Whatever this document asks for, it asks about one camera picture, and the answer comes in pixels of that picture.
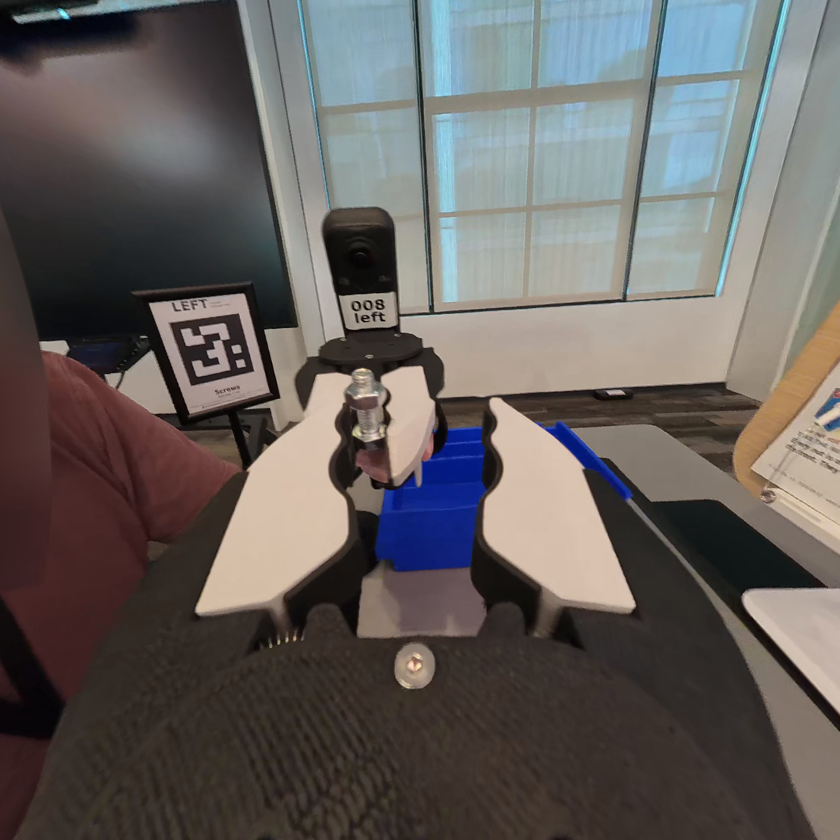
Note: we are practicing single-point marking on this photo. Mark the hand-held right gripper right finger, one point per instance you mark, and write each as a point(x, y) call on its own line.
point(551, 518)

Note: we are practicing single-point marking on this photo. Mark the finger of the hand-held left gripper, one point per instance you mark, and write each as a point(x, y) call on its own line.
point(325, 390)
point(410, 420)

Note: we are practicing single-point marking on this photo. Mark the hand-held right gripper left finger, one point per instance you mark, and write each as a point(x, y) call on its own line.
point(282, 518)

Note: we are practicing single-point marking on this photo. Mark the steel hex nut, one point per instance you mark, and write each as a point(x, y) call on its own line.
point(366, 394)

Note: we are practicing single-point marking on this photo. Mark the steel hex bolt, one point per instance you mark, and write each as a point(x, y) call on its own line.
point(365, 415)

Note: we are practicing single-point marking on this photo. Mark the blue divided plastic bin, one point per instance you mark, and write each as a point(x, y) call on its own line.
point(426, 518)

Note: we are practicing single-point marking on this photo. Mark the person's left hand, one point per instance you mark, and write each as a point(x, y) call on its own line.
point(374, 469)

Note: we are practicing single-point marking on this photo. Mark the black framed marker sign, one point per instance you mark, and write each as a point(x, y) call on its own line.
point(210, 315)

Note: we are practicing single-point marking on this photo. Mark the black floor box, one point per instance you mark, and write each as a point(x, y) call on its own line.
point(613, 394)

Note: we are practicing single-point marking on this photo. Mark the black desk mat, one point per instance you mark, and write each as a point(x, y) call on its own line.
point(722, 538)

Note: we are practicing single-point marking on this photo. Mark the black equipment stand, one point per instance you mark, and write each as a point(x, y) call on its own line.
point(108, 354)

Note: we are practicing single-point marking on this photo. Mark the large gridded window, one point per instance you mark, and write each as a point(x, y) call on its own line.
point(538, 164)

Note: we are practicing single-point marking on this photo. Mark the light wooden board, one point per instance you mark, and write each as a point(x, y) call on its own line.
point(787, 387)

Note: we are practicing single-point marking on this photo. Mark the white sheet holder base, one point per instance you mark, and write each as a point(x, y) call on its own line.
point(807, 630)

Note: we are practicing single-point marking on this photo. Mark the large black display screen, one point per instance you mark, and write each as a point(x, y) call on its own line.
point(131, 164)

